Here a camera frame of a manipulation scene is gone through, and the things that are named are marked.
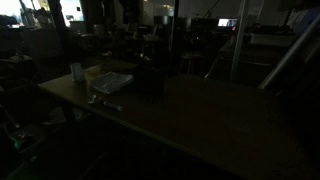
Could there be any white terry towel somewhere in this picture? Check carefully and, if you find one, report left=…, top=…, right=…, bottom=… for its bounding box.
left=89, top=71, right=135, bottom=95

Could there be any round wooden stool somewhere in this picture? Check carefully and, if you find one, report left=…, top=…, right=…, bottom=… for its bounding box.
left=179, top=53, right=205, bottom=76

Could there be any white marker pen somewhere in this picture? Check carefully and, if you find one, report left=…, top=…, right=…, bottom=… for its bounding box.
left=102, top=100, right=124, bottom=112

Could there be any white paper cup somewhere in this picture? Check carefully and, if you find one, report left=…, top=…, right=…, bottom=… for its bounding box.
left=69, top=62, right=86, bottom=84

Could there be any lit computer monitor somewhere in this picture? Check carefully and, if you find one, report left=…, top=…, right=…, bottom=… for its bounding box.
left=217, top=18, right=239, bottom=28

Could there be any slanted grey metal beam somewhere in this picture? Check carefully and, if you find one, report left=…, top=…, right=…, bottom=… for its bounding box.
left=258, top=14, right=320, bottom=90

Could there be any upright grey metal post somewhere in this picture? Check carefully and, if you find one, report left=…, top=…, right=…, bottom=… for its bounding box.
left=229, top=0, right=250, bottom=82

